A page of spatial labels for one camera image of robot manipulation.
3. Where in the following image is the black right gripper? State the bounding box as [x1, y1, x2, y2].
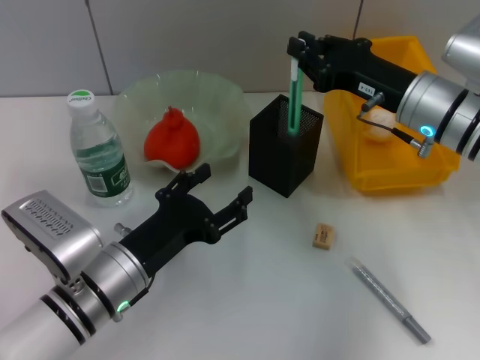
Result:
[286, 31, 420, 114]

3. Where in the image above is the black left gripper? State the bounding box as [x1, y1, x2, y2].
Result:
[121, 163, 255, 278]

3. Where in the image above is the green utility knife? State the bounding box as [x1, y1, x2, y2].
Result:
[287, 44, 305, 138]

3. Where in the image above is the orange fruit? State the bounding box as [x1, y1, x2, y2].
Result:
[144, 106, 202, 169]

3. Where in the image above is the white paper ball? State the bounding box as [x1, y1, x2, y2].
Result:
[361, 109, 397, 143]

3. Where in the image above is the clear water bottle green label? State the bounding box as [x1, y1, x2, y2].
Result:
[66, 88, 134, 207]

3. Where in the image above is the beige eraser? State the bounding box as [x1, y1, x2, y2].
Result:
[311, 222, 335, 249]

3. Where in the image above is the grey pen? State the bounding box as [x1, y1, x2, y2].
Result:
[346, 256, 432, 344]

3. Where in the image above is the black mesh pen holder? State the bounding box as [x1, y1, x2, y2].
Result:
[247, 94, 325, 199]

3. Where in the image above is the pale green wavy fruit bowl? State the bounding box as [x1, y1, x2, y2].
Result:
[114, 69, 253, 176]

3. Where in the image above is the yellow plastic bin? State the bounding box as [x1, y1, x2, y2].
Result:
[323, 35, 461, 196]

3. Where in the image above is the left gripper cable with plug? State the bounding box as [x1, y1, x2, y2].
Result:
[114, 275, 155, 323]

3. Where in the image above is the gripper cable with plug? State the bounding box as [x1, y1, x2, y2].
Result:
[355, 91, 436, 158]
[114, 275, 155, 323]

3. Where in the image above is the right gripper cable with plug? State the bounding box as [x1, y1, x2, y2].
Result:
[355, 91, 436, 158]

